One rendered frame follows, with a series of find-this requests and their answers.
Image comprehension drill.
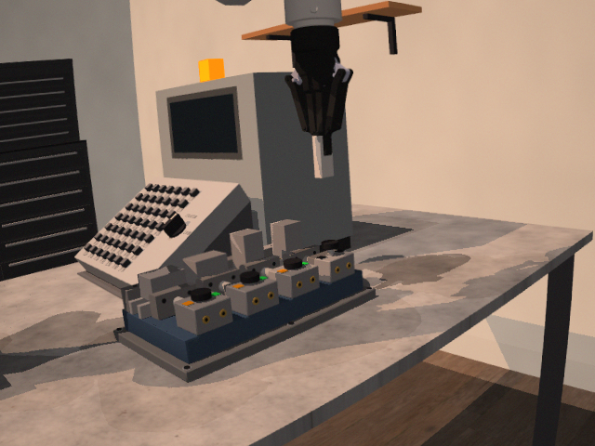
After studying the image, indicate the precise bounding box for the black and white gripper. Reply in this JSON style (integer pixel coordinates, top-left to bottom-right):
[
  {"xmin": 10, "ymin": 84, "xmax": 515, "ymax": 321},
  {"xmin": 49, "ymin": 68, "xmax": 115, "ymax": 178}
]
[{"xmin": 285, "ymin": 25, "xmax": 353, "ymax": 178}]

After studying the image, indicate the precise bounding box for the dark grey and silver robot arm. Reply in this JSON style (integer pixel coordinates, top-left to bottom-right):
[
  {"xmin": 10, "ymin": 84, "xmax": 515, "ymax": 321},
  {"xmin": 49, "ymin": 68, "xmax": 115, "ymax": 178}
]
[{"xmin": 216, "ymin": 0, "xmax": 342, "ymax": 28}]

